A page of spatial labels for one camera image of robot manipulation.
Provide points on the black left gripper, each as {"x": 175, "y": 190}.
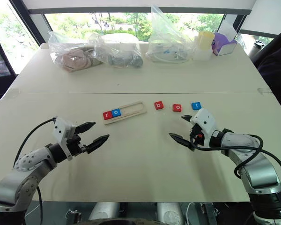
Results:
{"x": 76, "y": 146}

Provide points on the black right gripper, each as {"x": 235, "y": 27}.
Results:
{"x": 196, "y": 136}

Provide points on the red letter o block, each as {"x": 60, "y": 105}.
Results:
{"x": 177, "y": 108}

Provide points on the red tile letter r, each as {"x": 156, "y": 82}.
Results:
{"x": 107, "y": 115}

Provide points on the blue tile letter t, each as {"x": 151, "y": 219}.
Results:
{"x": 196, "y": 106}

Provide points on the blue tile letter o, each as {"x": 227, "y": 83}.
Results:
{"x": 116, "y": 113}

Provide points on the red tile letter b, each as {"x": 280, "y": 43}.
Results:
{"x": 158, "y": 105}

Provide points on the wooden block tray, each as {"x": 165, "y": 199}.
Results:
{"x": 133, "y": 110}

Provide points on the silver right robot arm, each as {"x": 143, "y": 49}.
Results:
{"x": 260, "y": 168}

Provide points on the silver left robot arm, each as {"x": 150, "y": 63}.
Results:
{"x": 25, "y": 175}

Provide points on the silver rounded robot leg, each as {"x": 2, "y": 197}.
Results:
{"x": 169, "y": 213}
{"x": 105, "y": 211}

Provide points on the plastic bag with pink cloth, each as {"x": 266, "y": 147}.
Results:
{"x": 72, "y": 61}

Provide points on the plastic bag with grey items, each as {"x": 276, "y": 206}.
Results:
{"x": 124, "y": 59}

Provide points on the metal table clamp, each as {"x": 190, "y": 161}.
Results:
{"x": 209, "y": 211}
{"x": 73, "y": 215}

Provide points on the tall clear plastic bag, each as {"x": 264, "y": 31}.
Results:
{"x": 166, "y": 47}

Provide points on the purple white tissue box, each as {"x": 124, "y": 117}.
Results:
{"x": 222, "y": 47}

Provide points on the pale yellow cup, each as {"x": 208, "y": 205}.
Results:
{"x": 206, "y": 39}

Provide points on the person in dark clothing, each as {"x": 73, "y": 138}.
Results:
{"x": 276, "y": 70}

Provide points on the dark drink bottle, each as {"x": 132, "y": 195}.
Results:
{"x": 258, "y": 48}

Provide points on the black mesh chair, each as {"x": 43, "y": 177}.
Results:
{"x": 0, "y": 63}

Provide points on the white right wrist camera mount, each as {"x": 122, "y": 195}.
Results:
{"x": 204, "y": 119}

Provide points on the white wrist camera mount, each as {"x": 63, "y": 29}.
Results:
{"x": 61, "y": 129}
{"x": 204, "y": 119}

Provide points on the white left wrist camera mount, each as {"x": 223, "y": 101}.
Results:
{"x": 61, "y": 129}

